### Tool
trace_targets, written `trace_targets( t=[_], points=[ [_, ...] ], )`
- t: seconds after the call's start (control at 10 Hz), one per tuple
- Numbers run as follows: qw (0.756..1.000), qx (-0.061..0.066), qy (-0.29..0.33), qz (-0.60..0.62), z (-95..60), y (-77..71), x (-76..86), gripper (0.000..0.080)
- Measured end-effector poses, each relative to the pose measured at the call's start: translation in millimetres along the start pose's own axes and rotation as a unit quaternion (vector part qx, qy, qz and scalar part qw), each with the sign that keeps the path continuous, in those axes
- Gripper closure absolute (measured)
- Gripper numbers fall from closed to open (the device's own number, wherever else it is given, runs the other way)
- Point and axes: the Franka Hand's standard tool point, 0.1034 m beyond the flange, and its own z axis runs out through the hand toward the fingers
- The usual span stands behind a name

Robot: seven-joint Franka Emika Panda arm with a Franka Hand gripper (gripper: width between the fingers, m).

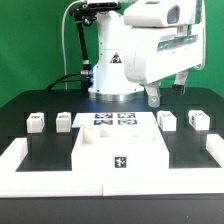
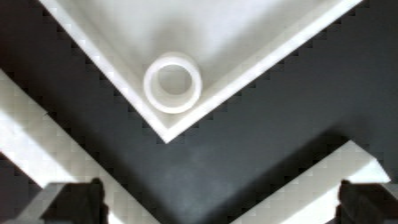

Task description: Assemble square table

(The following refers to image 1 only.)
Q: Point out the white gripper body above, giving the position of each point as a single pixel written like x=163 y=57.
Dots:
x=152 y=54

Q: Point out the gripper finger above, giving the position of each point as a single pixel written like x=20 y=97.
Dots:
x=179 y=83
x=153 y=93

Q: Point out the white square table top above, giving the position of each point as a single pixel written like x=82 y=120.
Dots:
x=105 y=149

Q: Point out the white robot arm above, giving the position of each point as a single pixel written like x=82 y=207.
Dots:
x=110 y=81

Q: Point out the white marker tag sheet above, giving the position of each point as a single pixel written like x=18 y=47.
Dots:
x=113 y=119

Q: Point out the white u-shaped obstacle fence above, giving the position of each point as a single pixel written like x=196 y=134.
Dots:
x=70 y=183

